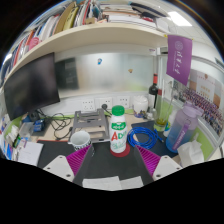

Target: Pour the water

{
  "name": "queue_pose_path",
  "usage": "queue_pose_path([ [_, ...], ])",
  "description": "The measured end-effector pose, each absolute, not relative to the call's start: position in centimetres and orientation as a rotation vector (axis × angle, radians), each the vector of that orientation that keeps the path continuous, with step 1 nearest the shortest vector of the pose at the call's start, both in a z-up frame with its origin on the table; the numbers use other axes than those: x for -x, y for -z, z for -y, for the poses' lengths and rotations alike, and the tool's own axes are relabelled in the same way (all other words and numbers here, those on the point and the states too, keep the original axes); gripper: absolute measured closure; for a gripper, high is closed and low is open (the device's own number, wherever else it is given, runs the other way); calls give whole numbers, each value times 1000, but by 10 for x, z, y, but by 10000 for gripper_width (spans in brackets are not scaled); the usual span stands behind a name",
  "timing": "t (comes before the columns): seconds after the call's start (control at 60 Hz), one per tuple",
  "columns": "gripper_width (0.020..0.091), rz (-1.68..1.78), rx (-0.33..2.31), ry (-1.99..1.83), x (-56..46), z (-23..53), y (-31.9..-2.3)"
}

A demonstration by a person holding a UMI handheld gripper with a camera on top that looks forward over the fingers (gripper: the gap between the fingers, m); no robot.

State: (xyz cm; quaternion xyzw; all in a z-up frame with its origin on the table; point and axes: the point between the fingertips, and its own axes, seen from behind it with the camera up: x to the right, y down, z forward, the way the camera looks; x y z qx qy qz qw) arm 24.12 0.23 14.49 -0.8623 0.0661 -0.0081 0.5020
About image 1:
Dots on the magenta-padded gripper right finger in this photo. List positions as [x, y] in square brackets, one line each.
[150, 160]

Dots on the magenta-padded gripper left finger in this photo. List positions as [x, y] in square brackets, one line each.
[78, 160]

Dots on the white drink bottle green cap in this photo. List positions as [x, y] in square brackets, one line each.
[118, 133]

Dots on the purple translucent water bottle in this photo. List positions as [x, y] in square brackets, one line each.
[181, 130]

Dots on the black white checkered mug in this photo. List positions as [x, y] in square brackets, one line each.
[80, 141]

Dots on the dark navy mouse pad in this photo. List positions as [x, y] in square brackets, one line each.
[166, 150]

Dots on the flat round red coaster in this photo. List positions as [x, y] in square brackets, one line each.
[127, 152]

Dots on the white paper slip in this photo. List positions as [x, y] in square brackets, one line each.
[131, 182]

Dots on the large black desk mat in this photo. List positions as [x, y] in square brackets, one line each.
[106, 166]

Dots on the tall clear green-tinted glass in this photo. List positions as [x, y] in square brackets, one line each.
[161, 123]

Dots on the white tissue pack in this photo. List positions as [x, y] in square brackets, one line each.
[190, 154]

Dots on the white paper sheet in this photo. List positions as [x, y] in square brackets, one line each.
[30, 153]

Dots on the blue electronic device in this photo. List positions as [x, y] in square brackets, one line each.
[39, 125]

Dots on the white round jar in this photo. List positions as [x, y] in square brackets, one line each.
[140, 106]

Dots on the dark wine bottle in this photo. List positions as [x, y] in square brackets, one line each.
[153, 91]

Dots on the group photo poster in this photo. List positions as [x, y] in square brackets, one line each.
[206, 100]

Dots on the black computer monitor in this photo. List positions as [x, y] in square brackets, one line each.
[31, 86]

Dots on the purple hanging banner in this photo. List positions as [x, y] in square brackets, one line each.
[179, 60]

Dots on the ceiling lights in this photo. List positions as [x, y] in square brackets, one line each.
[180, 18]

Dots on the white wall socket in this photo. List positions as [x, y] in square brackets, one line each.
[88, 105]
[109, 101]
[123, 102]

